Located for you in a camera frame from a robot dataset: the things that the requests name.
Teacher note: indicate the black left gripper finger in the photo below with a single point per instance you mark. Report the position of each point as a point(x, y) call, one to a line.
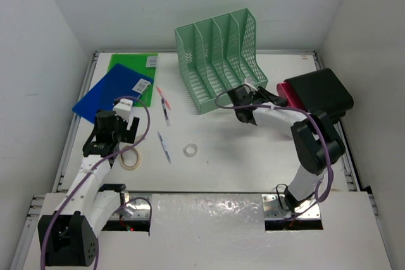
point(123, 132)
point(132, 131)

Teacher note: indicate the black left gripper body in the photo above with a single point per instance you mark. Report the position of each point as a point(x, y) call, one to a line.
point(116, 133)

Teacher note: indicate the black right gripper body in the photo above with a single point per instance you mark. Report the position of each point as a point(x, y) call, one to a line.
point(254, 95)

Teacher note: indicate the pink drawer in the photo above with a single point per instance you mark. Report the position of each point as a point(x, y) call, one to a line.
point(286, 91)

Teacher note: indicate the beige masking tape roll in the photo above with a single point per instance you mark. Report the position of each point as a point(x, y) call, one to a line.
point(130, 158)

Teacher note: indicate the black drawer box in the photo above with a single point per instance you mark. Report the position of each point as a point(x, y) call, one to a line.
point(322, 90)

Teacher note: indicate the clear tape roll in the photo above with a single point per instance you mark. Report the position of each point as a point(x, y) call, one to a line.
point(190, 150)

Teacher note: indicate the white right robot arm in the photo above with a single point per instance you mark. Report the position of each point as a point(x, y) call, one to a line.
point(317, 143)

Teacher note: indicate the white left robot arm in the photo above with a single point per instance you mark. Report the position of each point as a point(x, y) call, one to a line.
point(68, 236)

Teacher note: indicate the light blue pen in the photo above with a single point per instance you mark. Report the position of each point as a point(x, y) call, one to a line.
point(164, 147)

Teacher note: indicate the dark blue pen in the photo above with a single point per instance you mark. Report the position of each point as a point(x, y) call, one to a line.
point(165, 112)

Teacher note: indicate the red pen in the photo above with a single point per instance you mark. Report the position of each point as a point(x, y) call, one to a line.
point(164, 98)

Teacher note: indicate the blue plastic folder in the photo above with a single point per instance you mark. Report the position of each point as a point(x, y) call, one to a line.
point(118, 82)

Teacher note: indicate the green mesh file organizer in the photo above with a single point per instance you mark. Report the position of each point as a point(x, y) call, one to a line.
point(217, 54)

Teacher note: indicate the green plastic folder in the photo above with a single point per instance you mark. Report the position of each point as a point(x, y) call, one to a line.
point(143, 63)

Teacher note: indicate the white front cover board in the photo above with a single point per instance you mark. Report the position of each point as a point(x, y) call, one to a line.
point(228, 232)

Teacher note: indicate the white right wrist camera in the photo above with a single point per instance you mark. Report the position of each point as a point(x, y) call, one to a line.
point(248, 82)

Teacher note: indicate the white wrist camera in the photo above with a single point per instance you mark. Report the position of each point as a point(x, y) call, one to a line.
point(248, 82)
point(123, 108)

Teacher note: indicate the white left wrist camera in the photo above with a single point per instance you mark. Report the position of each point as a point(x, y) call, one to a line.
point(123, 108)

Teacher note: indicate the aluminium frame rail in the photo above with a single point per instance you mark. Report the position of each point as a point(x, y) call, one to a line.
point(42, 152)

